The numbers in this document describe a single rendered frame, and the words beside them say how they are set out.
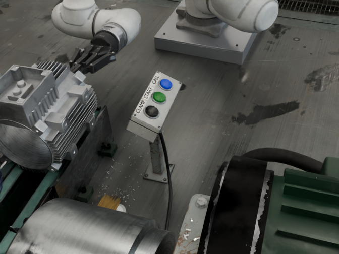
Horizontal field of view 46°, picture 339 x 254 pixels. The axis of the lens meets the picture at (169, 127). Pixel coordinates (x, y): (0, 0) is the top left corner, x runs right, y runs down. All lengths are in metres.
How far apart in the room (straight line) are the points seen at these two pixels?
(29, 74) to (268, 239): 0.73
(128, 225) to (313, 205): 0.31
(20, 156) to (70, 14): 0.53
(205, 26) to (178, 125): 0.46
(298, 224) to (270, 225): 0.02
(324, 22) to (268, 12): 2.16
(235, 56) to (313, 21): 2.03
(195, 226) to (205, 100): 0.79
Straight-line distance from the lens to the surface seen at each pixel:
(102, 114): 1.11
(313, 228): 0.36
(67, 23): 1.38
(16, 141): 1.04
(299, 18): 3.47
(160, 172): 1.09
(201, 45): 1.49
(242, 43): 1.49
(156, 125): 0.86
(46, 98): 0.91
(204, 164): 1.12
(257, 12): 1.30
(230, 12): 1.31
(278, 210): 0.36
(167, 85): 0.94
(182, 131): 1.21
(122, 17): 1.32
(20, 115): 0.87
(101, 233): 0.59
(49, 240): 0.60
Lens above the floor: 1.65
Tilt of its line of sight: 44 degrees down
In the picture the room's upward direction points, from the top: 4 degrees counter-clockwise
